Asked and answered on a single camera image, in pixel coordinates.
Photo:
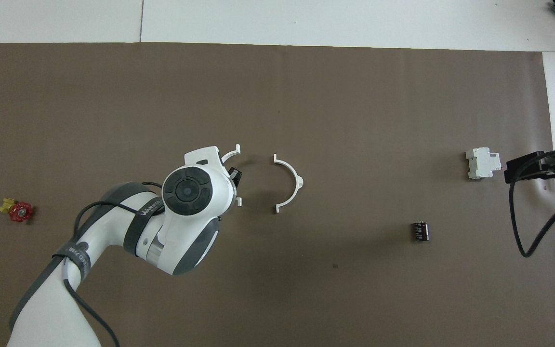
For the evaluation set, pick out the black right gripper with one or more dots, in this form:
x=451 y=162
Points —
x=528 y=168

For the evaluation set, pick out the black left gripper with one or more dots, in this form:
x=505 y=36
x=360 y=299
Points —
x=235 y=176

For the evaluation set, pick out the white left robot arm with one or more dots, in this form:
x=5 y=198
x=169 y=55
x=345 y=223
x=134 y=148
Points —
x=46 y=318

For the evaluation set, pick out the white circuit breaker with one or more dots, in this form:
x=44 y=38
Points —
x=482 y=164

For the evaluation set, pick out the black cylindrical capacitor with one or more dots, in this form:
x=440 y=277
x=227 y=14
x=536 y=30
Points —
x=420 y=231

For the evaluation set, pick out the brown paper mat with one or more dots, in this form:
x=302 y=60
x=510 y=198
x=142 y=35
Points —
x=354 y=96

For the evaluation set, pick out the red and yellow valve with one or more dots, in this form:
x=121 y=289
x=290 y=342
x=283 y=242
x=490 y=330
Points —
x=20 y=212

